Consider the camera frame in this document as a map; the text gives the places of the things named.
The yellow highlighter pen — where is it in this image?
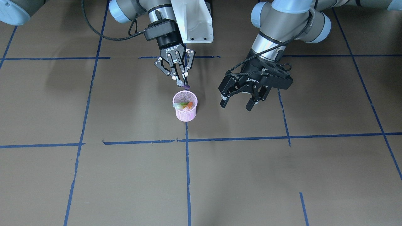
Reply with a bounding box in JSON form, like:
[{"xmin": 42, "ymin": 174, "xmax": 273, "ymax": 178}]
[{"xmin": 175, "ymin": 105, "xmax": 188, "ymax": 111}]

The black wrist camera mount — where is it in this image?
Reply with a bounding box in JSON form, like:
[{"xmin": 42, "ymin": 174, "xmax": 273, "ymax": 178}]
[
  {"xmin": 144, "ymin": 19, "xmax": 179, "ymax": 40},
  {"xmin": 260, "ymin": 63, "xmax": 293, "ymax": 89}
]

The orange highlighter pen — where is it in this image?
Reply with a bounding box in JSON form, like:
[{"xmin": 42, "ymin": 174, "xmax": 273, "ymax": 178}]
[{"xmin": 184, "ymin": 102, "xmax": 193, "ymax": 112}]

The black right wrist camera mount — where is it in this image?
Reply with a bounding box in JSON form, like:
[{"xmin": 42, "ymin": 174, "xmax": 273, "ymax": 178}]
[{"xmin": 144, "ymin": 19, "xmax": 179, "ymax": 40}]

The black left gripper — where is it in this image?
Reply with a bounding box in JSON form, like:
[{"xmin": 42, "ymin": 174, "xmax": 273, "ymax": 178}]
[{"xmin": 218, "ymin": 50, "xmax": 283, "ymax": 111}]

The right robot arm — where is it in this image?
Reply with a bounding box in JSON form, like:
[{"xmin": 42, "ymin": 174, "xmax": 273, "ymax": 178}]
[{"xmin": 81, "ymin": 0, "xmax": 195, "ymax": 89}]

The pink mesh pen holder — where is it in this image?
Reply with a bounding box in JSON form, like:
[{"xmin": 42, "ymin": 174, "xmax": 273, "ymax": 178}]
[{"xmin": 172, "ymin": 90, "xmax": 198, "ymax": 122}]

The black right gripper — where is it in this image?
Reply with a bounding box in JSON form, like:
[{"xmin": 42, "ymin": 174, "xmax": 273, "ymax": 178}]
[{"xmin": 155, "ymin": 33, "xmax": 196, "ymax": 86}]

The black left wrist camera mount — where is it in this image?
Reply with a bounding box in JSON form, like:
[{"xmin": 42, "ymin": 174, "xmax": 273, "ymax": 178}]
[{"xmin": 260, "ymin": 63, "xmax": 293, "ymax": 89}]

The white camera stand post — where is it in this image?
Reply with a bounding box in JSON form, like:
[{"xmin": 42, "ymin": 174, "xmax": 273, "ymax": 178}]
[{"xmin": 171, "ymin": 0, "xmax": 214, "ymax": 44}]

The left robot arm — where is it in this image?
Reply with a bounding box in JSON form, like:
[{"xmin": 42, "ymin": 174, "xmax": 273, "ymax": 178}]
[{"xmin": 218, "ymin": 0, "xmax": 401, "ymax": 111}]

